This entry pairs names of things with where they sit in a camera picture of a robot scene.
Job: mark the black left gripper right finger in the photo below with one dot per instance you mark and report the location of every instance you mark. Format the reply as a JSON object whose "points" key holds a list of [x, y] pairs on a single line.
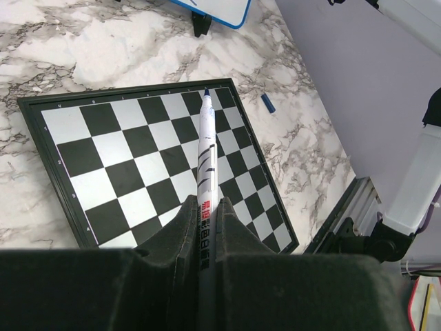
{"points": [[257, 289]]}

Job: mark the aluminium frame rail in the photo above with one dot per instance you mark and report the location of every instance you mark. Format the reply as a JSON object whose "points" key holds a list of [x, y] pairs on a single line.
{"points": [[354, 215]]}

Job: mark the blue marker cap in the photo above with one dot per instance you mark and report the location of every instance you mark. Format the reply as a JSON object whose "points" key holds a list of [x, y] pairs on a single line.
{"points": [[269, 105]]}

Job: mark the blue framed whiteboard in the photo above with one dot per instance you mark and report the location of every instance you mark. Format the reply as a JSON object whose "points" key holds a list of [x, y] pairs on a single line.
{"points": [[231, 13]]}

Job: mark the white blue whiteboard marker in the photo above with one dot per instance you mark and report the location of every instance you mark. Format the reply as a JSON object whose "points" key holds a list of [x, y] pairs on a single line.
{"points": [[207, 199]]}

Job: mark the black white chessboard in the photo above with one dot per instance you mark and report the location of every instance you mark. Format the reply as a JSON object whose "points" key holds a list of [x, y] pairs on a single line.
{"points": [[123, 161]]}

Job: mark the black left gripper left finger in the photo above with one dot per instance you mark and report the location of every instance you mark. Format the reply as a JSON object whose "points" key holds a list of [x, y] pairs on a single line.
{"points": [[151, 287]]}

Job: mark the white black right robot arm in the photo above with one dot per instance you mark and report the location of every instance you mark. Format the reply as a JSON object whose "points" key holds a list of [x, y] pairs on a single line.
{"points": [[393, 55]]}

